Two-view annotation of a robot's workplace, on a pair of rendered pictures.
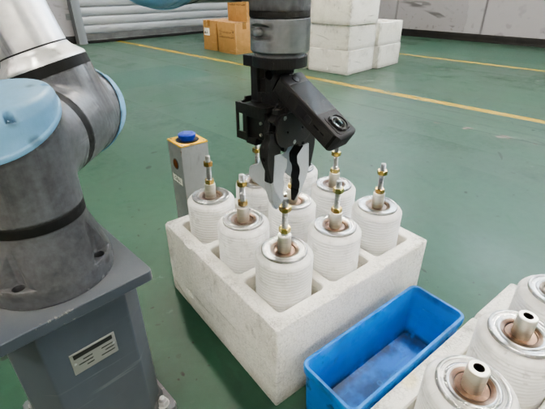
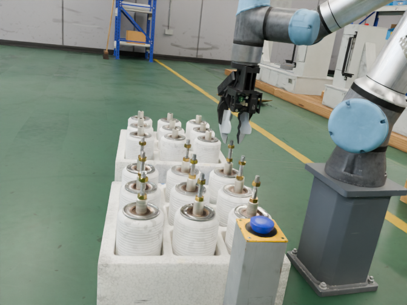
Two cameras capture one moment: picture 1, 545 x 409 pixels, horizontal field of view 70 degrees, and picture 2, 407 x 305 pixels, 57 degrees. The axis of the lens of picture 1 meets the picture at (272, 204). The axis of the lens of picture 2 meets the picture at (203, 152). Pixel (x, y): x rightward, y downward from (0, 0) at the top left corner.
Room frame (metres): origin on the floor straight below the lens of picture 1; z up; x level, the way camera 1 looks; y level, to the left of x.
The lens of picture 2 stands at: (1.41, 0.35, 0.62)
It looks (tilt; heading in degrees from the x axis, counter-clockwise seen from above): 18 degrees down; 207
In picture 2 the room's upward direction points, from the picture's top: 7 degrees clockwise
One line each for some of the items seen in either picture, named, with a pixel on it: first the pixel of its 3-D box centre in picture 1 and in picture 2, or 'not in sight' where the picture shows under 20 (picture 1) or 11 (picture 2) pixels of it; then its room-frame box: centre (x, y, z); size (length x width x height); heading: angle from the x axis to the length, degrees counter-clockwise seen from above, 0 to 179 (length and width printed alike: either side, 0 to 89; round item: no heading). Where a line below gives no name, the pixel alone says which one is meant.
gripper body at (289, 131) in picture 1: (275, 101); (243, 88); (0.54, 0.00, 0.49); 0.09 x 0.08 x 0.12; 45
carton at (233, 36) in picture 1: (235, 36); not in sight; (4.47, 0.39, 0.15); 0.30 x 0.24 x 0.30; 44
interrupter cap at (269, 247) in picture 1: (284, 249); (227, 172); (0.52, -0.02, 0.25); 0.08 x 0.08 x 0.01
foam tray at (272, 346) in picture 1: (290, 264); (184, 247); (0.69, -0.04, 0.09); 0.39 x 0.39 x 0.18; 38
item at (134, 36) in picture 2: not in sight; (135, 37); (-3.90, -3.88, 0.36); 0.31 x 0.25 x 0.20; 135
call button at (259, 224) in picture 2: (186, 137); (261, 226); (0.87, 0.20, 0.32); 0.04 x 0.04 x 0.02
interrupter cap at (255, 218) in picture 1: (243, 219); (237, 190); (0.61, 0.05, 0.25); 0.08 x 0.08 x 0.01
